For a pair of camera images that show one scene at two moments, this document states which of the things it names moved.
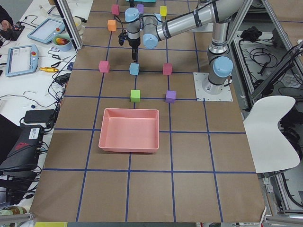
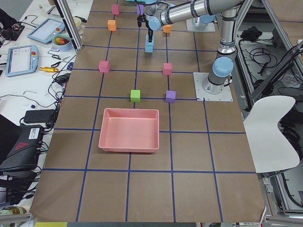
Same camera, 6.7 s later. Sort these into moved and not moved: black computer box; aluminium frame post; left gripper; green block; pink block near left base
Moved: left gripper
Not moved: black computer box; green block; aluminium frame post; pink block near left base
